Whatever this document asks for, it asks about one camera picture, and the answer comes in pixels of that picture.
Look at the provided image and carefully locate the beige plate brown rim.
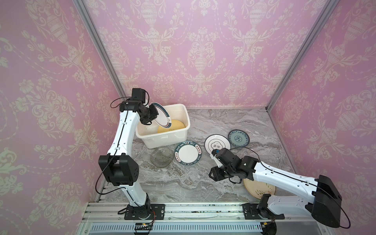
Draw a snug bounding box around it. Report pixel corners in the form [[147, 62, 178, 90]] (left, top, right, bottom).
[[243, 179, 276, 199]]

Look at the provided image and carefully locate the white plate black ring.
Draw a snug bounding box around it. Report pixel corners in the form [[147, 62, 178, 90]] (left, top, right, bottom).
[[204, 134, 232, 155]]

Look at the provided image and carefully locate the large green red rimmed plate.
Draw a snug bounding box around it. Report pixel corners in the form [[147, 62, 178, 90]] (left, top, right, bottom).
[[150, 102, 172, 129]]

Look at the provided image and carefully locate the small blue patterned plate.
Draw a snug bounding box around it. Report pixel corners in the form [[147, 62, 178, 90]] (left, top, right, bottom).
[[228, 129, 250, 147]]

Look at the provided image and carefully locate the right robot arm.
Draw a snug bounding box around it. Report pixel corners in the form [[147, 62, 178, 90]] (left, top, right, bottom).
[[209, 148, 346, 228]]

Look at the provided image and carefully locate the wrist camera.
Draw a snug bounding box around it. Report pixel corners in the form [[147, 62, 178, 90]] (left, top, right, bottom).
[[210, 149, 223, 168], [131, 88, 146, 104]]

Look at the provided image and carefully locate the corner aluminium post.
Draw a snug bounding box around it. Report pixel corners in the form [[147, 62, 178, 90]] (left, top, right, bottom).
[[73, 0, 126, 97], [265, 0, 339, 114]]

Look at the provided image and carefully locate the white plastic bin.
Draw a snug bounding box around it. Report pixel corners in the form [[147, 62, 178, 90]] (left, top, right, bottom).
[[136, 104, 191, 149]]

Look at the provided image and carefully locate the aluminium mounting rail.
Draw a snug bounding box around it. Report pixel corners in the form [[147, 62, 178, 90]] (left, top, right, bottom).
[[77, 202, 335, 235]]

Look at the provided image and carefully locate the clear glass plate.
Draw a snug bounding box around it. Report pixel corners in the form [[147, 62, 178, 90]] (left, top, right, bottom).
[[150, 147, 174, 168]]

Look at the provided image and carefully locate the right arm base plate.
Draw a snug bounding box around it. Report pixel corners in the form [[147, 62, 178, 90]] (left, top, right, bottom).
[[241, 203, 285, 220]]

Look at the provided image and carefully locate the left corner aluminium post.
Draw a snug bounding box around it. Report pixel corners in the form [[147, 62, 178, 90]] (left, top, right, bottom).
[[73, 0, 126, 97]]

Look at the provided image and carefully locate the small green lettered rim plate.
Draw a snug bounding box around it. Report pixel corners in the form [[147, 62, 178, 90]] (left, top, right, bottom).
[[174, 141, 202, 165]]

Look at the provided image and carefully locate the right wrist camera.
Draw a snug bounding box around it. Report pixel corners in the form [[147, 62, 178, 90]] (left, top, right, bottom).
[[210, 149, 223, 168]]

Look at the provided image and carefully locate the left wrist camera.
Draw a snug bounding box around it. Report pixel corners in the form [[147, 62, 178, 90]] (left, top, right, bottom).
[[131, 88, 146, 104]]

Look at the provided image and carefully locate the right corner aluminium post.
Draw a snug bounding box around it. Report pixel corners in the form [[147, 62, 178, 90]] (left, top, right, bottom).
[[265, 0, 339, 114]]

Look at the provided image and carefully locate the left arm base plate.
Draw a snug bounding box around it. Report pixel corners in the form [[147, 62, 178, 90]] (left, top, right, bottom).
[[123, 204, 165, 220]]

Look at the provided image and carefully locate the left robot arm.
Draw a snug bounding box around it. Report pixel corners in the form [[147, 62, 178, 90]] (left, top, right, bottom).
[[99, 98, 156, 220]]

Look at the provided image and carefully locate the pale yellow round plate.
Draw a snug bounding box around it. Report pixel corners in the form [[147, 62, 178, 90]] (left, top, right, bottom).
[[157, 119, 185, 133]]

